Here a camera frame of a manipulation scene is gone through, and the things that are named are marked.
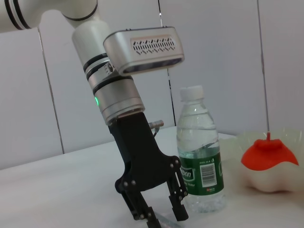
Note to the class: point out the grey marker pen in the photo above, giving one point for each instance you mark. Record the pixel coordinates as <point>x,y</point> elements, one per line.
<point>167,222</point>

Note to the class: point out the red-orange fruit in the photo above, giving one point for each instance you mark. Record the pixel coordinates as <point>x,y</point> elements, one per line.
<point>266,156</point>

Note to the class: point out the clear green-label water bottle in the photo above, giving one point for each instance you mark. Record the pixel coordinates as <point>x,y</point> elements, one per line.
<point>199,133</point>

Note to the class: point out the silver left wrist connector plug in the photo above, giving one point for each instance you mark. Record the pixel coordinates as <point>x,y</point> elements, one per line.
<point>156,123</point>

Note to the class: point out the green glass fruit plate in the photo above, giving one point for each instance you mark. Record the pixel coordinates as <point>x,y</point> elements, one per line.
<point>261,183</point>

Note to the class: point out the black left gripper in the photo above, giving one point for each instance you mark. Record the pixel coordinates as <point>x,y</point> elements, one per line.
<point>137,154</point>

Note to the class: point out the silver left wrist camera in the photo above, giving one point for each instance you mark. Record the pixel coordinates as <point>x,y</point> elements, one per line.
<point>142,47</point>

